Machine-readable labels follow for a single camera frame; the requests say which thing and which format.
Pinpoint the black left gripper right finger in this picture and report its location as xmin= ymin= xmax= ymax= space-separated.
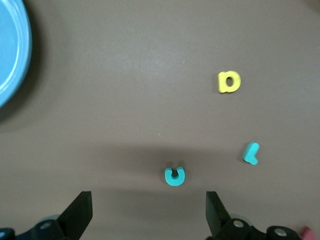
xmin=205 ymin=190 xmax=305 ymax=240

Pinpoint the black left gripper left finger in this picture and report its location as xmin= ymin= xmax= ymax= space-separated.
xmin=0 ymin=190 xmax=94 ymax=240

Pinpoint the red letter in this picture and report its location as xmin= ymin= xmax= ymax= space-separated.
xmin=299 ymin=225 xmax=316 ymax=240

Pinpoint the teal letter c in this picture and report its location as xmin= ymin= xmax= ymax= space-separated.
xmin=164 ymin=166 xmax=186 ymax=187

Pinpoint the teal letter l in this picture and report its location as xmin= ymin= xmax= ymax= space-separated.
xmin=242 ymin=141 xmax=261 ymax=166

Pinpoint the blue plate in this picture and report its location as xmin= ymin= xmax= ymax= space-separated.
xmin=0 ymin=0 xmax=33 ymax=110

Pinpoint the yellow letter d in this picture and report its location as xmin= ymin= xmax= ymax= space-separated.
xmin=217 ymin=70 xmax=242 ymax=95

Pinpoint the brown table cover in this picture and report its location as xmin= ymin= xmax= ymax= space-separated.
xmin=0 ymin=0 xmax=320 ymax=240

